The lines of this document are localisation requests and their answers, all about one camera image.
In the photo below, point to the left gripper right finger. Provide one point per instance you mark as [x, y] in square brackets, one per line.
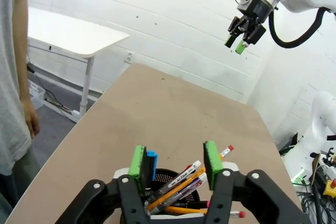
[236, 200]

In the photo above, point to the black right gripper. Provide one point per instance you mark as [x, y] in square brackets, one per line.
[258, 9]

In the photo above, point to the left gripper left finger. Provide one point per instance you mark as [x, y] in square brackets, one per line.
[131, 200]

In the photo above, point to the yellow pencil red eraser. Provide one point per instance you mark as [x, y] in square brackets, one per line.
[183, 210]
[168, 193]

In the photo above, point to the black marker blue cap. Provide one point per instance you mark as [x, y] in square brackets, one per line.
[152, 163]

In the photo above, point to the white ballpoint pen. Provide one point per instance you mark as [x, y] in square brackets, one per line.
[183, 174]

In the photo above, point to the person left forearm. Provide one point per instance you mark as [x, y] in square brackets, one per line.
[21, 51]

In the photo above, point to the black mesh pen holder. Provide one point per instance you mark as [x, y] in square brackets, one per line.
[164, 175]

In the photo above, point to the black pen pink tip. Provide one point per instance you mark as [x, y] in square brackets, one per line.
[194, 204]

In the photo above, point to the clear barrel ballpoint pen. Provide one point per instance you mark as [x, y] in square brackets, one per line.
[189, 187]

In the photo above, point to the person left hand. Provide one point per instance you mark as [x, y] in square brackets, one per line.
[30, 119]

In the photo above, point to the yellow emergency stop box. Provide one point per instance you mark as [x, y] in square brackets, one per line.
[329, 187]

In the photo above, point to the small clear plastic bin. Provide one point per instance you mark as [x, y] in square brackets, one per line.
[38, 98]

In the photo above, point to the white table with leg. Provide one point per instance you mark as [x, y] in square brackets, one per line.
[71, 35]

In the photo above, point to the person in grey t-shirt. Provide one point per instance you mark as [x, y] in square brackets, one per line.
[10, 77]

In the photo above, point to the white wall socket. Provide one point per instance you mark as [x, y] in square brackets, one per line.
[128, 57]

